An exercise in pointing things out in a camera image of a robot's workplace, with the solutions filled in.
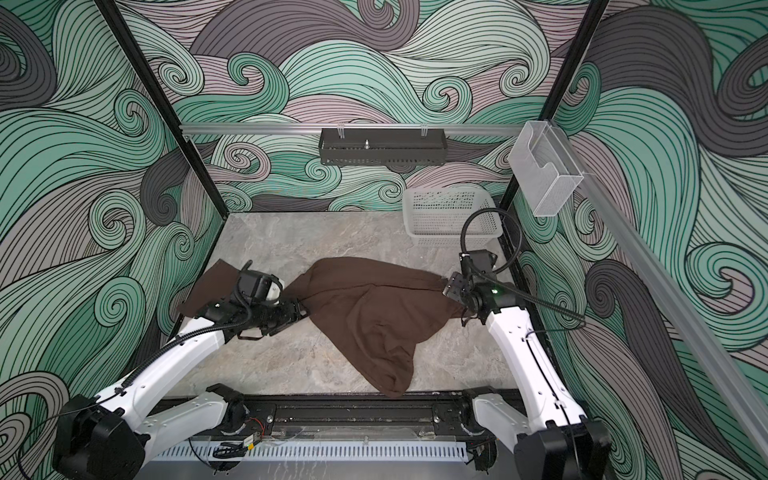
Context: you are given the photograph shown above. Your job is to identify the black perforated metal tray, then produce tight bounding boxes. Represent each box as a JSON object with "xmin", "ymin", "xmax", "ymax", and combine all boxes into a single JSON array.
[{"xmin": 318, "ymin": 129, "xmax": 448, "ymax": 167}]

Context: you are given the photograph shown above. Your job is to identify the black frame post left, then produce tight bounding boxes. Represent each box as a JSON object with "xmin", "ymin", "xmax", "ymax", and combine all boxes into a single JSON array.
[{"xmin": 94, "ymin": 0, "xmax": 229, "ymax": 220}]

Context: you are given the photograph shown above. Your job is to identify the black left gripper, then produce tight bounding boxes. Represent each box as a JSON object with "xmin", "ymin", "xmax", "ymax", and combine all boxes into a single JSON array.
[{"xmin": 251, "ymin": 296, "xmax": 312, "ymax": 336}]

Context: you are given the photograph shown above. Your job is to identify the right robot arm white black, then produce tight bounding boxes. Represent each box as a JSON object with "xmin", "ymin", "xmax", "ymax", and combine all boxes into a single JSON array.
[{"xmin": 443, "ymin": 272, "xmax": 612, "ymax": 479}]

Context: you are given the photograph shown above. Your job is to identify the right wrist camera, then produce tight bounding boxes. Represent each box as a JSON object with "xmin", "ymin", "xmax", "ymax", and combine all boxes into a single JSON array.
[{"xmin": 460, "ymin": 250, "xmax": 498, "ymax": 278}]

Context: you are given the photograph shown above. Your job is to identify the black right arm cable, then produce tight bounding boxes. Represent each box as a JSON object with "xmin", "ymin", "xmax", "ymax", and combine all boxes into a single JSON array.
[{"xmin": 459, "ymin": 207, "xmax": 588, "ymax": 331}]

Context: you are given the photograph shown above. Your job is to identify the aluminium rail wall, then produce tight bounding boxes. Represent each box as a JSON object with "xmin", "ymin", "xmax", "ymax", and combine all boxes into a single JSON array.
[
  {"xmin": 548, "ymin": 123, "xmax": 767, "ymax": 460},
  {"xmin": 179, "ymin": 122, "xmax": 523, "ymax": 137}
]

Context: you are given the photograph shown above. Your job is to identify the clear acrylic wall holder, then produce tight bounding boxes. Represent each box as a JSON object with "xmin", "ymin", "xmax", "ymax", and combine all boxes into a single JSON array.
[{"xmin": 507, "ymin": 121, "xmax": 584, "ymax": 218}]

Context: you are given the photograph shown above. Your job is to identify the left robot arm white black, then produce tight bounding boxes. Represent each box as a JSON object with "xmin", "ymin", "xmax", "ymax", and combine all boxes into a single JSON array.
[{"xmin": 52, "ymin": 263, "xmax": 307, "ymax": 479}]

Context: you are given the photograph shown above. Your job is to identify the black frame post right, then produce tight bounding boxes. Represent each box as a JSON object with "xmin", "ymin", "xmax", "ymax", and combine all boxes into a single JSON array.
[{"xmin": 500, "ymin": 1, "xmax": 609, "ymax": 210}]

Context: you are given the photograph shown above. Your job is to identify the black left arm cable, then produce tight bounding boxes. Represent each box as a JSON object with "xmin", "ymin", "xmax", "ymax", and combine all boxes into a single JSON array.
[{"xmin": 119, "ymin": 259, "xmax": 253, "ymax": 391}]

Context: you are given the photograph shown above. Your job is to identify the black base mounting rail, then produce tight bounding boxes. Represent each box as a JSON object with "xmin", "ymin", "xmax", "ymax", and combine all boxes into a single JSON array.
[{"xmin": 244, "ymin": 391, "xmax": 479, "ymax": 436}]

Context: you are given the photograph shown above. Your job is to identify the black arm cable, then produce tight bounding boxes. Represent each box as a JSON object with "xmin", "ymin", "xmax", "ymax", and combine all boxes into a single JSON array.
[
  {"xmin": 459, "ymin": 207, "xmax": 588, "ymax": 331},
  {"xmin": 119, "ymin": 259, "xmax": 253, "ymax": 391}
]

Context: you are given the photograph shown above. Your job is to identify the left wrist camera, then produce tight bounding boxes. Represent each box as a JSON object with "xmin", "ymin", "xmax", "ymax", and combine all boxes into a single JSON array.
[{"xmin": 236, "ymin": 270, "xmax": 283, "ymax": 306}]

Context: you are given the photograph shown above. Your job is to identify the white plastic laundry basket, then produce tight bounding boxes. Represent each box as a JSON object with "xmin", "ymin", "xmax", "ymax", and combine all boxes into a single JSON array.
[{"xmin": 402, "ymin": 185, "xmax": 495, "ymax": 249}]

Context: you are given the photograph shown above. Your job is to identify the white slotted cable duct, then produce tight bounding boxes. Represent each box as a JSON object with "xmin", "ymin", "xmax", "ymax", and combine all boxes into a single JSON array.
[{"xmin": 149, "ymin": 440, "xmax": 470, "ymax": 464}]

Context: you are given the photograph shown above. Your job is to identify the black frame post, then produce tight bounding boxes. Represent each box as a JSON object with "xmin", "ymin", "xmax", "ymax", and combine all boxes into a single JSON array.
[
  {"xmin": 500, "ymin": 1, "xmax": 609, "ymax": 210},
  {"xmin": 94, "ymin": 0, "xmax": 229, "ymax": 220}
]

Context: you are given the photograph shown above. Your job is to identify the aluminium rail back wall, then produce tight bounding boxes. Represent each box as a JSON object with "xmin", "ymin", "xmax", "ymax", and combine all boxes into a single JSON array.
[{"xmin": 179, "ymin": 122, "xmax": 523, "ymax": 137}]

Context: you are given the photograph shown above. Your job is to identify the aluminium rail right wall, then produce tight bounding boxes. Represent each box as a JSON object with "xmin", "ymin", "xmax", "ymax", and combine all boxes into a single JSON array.
[{"xmin": 548, "ymin": 123, "xmax": 767, "ymax": 460}]

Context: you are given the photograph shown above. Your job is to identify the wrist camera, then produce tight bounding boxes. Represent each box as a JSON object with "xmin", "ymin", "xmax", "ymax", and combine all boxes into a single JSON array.
[
  {"xmin": 460, "ymin": 250, "xmax": 498, "ymax": 278},
  {"xmin": 236, "ymin": 270, "xmax": 283, "ymax": 306}
]

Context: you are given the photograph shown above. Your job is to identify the brown trousers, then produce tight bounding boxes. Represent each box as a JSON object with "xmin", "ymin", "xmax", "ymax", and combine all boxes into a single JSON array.
[{"xmin": 178, "ymin": 256, "xmax": 469, "ymax": 398}]

